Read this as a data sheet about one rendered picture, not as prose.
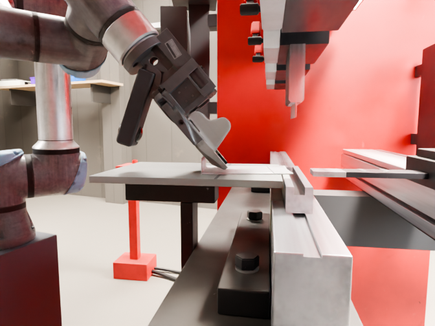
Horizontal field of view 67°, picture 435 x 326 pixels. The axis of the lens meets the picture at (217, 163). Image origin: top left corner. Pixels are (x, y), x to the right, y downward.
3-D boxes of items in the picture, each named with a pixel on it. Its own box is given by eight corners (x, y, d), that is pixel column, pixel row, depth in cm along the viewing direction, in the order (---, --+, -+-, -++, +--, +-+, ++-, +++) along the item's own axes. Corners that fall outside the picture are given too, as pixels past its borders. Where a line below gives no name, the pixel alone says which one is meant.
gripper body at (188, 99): (219, 90, 46) (162, 21, 45) (173, 129, 46) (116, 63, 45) (220, 95, 53) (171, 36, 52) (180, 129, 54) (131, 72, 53)
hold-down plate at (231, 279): (241, 226, 63) (241, 211, 63) (269, 228, 62) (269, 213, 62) (216, 315, 34) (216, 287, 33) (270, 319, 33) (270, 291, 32)
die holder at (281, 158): (269, 174, 130) (270, 151, 129) (285, 175, 129) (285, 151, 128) (270, 204, 81) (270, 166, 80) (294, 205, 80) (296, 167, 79)
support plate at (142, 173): (139, 167, 63) (139, 162, 63) (278, 169, 59) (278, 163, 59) (88, 182, 45) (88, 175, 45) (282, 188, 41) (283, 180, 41)
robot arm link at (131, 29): (94, 39, 45) (114, 52, 53) (116, 65, 46) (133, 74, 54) (134, 2, 45) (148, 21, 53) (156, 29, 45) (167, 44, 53)
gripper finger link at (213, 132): (249, 145, 44) (207, 95, 46) (215, 173, 45) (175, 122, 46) (251, 147, 47) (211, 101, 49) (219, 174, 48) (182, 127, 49)
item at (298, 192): (279, 182, 57) (280, 165, 57) (297, 183, 57) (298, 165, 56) (285, 212, 37) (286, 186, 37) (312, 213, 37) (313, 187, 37)
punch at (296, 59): (285, 118, 54) (286, 59, 53) (297, 118, 53) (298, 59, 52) (288, 117, 44) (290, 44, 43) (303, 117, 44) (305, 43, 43)
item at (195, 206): (138, 292, 58) (134, 172, 56) (219, 299, 56) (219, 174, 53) (128, 304, 54) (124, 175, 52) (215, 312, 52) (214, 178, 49)
